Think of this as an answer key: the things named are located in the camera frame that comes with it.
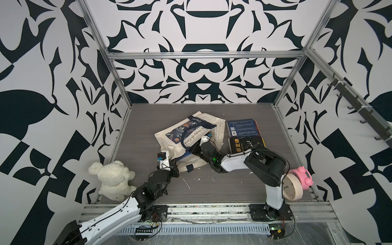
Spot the black spine book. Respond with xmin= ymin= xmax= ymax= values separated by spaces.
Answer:
xmin=229 ymin=136 xmax=266 ymax=154

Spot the cream canvas tote bag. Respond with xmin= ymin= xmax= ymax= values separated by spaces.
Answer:
xmin=155 ymin=111 xmax=226 ymax=173

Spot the blue classics book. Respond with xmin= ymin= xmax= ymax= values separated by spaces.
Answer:
xmin=226 ymin=119 xmax=261 ymax=137

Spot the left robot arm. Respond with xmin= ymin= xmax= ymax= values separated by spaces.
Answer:
xmin=54 ymin=159 xmax=179 ymax=245

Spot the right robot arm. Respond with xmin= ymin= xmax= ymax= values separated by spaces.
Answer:
xmin=191 ymin=141 xmax=289 ymax=210

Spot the white plush teddy bear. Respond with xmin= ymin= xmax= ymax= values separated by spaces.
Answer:
xmin=88 ymin=160 xmax=137 ymax=202

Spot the left electronics board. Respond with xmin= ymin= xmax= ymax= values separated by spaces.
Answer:
xmin=134 ymin=226 xmax=158 ymax=241

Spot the electronics board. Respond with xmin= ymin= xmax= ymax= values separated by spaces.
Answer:
xmin=134 ymin=226 xmax=158 ymax=241
xmin=268 ymin=224 xmax=285 ymax=240

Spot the beige round clock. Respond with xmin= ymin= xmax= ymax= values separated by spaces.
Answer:
xmin=282 ymin=173 xmax=303 ymax=201

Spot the pink alarm clock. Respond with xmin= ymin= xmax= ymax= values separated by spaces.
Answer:
xmin=289 ymin=166 xmax=313 ymax=190

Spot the right electronics board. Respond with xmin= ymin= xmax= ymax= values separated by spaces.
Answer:
xmin=268 ymin=224 xmax=285 ymax=240

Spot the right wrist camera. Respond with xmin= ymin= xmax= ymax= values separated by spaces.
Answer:
xmin=200 ymin=134 xmax=212 ymax=146

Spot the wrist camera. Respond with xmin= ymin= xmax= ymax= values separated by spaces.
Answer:
xmin=200 ymin=134 xmax=212 ymax=146
xmin=157 ymin=150 xmax=170 ymax=171

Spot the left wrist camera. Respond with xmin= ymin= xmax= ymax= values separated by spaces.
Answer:
xmin=157 ymin=150 xmax=170 ymax=171

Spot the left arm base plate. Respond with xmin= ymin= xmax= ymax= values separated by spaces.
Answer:
xmin=140 ymin=205 xmax=168 ymax=222

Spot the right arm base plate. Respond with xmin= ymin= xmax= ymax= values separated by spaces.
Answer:
xmin=249 ymin=202 xmax=293 ymax=222

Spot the aluminium front rail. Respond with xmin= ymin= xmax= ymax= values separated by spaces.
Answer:
xmin=78 ymin=202 xmax=337 ymax=224

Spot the black wall hook rack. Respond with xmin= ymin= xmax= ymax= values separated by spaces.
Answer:
xmin=327 ymin=73 xmax=392 ymax=148

